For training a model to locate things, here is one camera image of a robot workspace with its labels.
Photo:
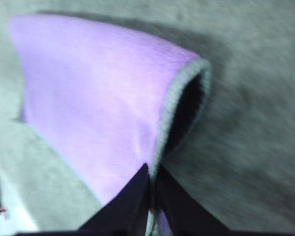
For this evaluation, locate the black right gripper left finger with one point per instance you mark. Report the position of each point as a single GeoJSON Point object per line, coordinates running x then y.
{"type": "Point", "coordinates": [123, 209]}

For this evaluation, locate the purple towel with grey hem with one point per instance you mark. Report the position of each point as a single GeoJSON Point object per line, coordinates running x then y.
{"type": "Point", "coordinates": [88, 93]}

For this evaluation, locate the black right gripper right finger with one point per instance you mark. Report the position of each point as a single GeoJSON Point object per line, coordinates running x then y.
{"type": "Point", "coordinates": [184, 211]}

